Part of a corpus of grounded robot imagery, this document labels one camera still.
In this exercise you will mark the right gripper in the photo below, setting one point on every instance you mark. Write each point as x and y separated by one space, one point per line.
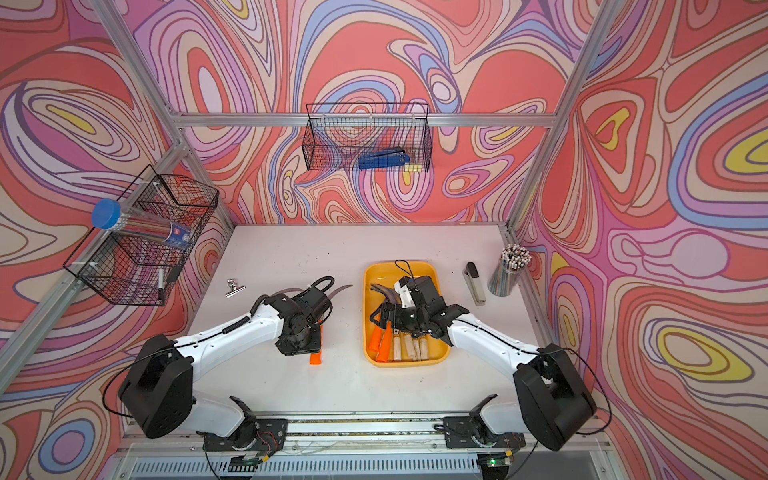
385 308

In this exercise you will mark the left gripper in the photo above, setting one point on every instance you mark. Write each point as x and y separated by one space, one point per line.
290 348

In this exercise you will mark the yellow plastic tray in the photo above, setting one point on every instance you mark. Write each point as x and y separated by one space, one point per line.
376 277

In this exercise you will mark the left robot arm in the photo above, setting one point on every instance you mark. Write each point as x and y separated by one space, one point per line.
158 390

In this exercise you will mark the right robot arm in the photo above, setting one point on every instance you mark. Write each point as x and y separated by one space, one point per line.
552 401

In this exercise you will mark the silver bulldog clip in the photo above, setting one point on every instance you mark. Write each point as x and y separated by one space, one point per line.
234 288

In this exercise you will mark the cup of pencils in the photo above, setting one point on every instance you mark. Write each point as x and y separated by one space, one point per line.
513 260

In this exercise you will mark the black marker in basket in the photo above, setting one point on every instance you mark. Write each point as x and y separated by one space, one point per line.
161 287

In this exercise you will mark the blue tool in basket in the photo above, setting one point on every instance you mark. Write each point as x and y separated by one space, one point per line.
383 159

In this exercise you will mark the clear bottle blue cap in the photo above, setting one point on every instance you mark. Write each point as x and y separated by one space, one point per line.
110 215

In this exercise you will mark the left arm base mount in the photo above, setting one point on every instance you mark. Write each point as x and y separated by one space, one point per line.
265 435

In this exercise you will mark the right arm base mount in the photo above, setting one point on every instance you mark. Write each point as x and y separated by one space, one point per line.
470 431

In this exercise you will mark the left wire basket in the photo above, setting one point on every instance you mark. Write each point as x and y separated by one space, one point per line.
123 269

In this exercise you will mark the wire basket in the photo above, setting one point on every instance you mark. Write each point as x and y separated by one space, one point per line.
338 133
123 269

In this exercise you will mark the back wire basket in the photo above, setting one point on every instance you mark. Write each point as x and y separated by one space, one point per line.
338 133

